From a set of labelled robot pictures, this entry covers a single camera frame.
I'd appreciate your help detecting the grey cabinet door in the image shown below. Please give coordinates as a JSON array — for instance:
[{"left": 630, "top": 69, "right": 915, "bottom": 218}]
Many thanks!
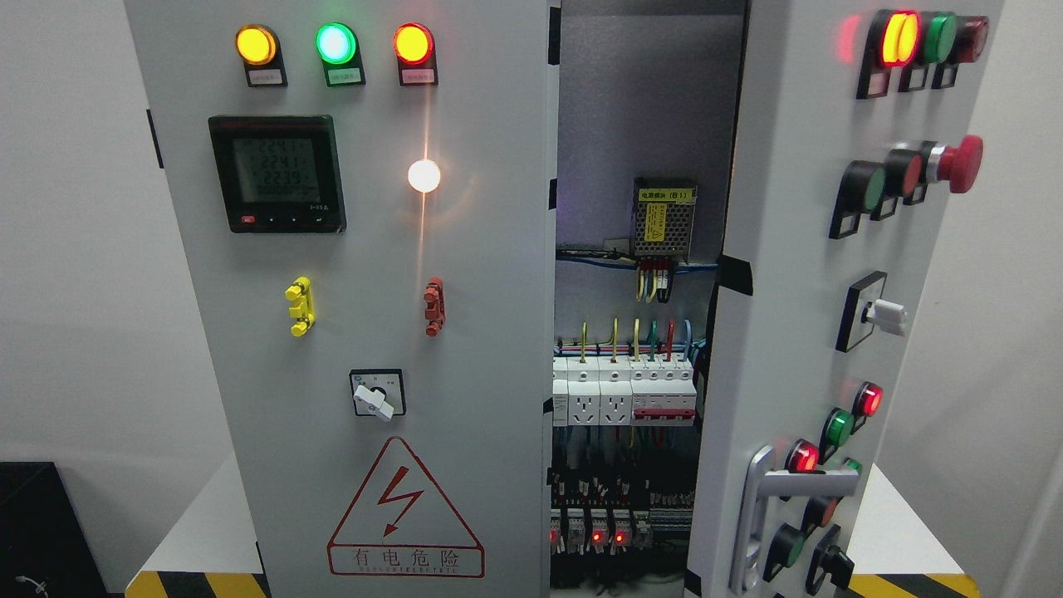
[
  {"left": 686, "top": 1, "right": 1003, "bottom": 597},
  {"left": 125, "top": 1, "right": 558, "bottom": 597}
]

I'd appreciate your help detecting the red indicator lamp left door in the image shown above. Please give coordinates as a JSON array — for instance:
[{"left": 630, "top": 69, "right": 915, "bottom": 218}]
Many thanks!
[{"left": 394, "top": 22, "right": 439, "bottom": 85}]

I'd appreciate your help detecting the green indicator lamp left door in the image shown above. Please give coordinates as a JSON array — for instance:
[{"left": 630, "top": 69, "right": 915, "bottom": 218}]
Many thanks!
[{"left": 316, "top": 22, "right": 365, "bottom": 87}]

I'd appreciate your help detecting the yellow indicator lamp left door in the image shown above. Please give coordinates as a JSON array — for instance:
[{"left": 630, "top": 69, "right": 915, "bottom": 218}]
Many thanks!
[{"left": 234, "top": 23, "right": 287, "bottom": 87}]

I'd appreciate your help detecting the white breaker and socket row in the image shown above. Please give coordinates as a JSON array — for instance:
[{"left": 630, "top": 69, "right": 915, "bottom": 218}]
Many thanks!
[{"left": 551, "top": 355, "right": 696, "bottom": 427}]

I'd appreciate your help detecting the metal mesh power supply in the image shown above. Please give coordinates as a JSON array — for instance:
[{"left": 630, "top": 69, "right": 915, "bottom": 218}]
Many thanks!
[{"left": 630, "top": 177, "right": 698, "bottom": 261}]

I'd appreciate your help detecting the white glowing indicator lamp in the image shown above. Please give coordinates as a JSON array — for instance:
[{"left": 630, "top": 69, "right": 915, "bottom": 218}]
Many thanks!
[{"left": 407, "top": 158, "right": 442, "bottom": 194}]

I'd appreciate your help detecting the lower relay terminal row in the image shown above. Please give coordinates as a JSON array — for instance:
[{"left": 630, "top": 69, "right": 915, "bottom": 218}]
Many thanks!
[{"left": 547, "top": 472, "right": 696, "bottom": 556}]

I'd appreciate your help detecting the red electric hazard warning sticker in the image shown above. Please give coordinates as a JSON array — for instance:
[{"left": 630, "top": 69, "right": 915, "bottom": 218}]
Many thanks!
[{"left": 327, "top": 435, "right": 485, "bottom": 578}]

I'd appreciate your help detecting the black digital power meter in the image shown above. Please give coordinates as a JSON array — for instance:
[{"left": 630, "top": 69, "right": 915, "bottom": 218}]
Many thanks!
[{"left": 208, "top": 115, "right": 345, "bottom": 233}]

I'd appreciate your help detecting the red emergency stop button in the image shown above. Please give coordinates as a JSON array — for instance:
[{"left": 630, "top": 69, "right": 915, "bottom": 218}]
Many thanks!
[{"left": 894, "top": 134, "right": 984, "bottom": 205}]

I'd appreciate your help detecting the red terminal post block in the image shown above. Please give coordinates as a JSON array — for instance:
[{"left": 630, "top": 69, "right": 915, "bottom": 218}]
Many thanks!
[{"left": 423, "top": 277, "right": 448, "bottom": 337}]

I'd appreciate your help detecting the white rotary selector switch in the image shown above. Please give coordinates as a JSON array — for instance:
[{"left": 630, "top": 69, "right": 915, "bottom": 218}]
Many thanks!
[{"left": 349, "top": 370, "right": 407, "bottom": 423}]

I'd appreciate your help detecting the yellow terminal post block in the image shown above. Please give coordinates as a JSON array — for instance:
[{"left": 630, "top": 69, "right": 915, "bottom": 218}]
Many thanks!
[{"left": 284, "top": 276, "right": 316, "bottom": 337}]

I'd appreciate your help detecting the silver door handle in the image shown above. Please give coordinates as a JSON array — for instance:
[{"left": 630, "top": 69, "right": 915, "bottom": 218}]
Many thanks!
[{"left": 728, "top": 445, "right": 861, "bottom": 596}]

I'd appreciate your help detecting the white selector switch right door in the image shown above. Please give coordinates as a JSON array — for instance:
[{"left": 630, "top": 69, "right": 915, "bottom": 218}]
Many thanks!
[{"left": 836, "top": 270, "right": 908, "bottom": 352}]

